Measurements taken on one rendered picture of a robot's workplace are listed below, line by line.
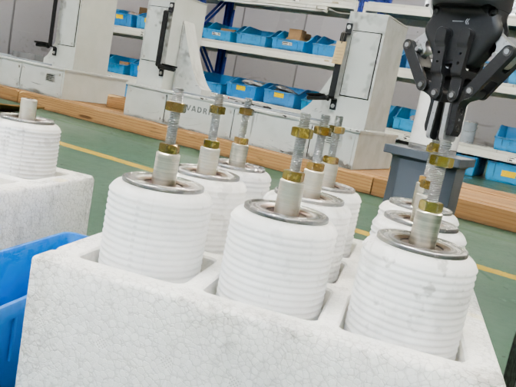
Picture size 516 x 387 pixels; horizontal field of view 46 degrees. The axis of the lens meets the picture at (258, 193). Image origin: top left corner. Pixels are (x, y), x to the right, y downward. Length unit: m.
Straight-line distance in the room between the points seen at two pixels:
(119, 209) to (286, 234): 0.15
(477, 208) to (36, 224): 2.04
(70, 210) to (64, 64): 3.21
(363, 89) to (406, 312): 2.46
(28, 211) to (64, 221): 0.10
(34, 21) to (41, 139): 7.56
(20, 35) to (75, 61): 4.30
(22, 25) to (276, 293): 7.91
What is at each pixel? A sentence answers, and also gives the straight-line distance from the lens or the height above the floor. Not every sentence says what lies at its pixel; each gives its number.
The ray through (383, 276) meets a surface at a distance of 0.50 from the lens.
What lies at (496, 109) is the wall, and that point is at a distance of 9.14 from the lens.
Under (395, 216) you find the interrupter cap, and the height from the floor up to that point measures 0.25.
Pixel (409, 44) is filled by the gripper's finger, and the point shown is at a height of 0.43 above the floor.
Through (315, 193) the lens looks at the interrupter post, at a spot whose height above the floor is 0.26.
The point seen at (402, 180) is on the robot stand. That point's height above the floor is 0.24.
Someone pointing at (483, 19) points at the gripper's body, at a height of 0.45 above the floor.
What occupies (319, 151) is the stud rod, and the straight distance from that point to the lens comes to 0.64.
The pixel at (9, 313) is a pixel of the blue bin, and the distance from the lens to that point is 0.61.
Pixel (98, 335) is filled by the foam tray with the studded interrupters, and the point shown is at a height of 0.13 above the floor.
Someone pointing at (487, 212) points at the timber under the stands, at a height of 0.05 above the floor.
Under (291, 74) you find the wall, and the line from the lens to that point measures 10.23.
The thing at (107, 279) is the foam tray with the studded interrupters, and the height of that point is 0.18.
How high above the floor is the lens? 0.35
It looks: 9 degrees down
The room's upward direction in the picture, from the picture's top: 11 degrees clockwise
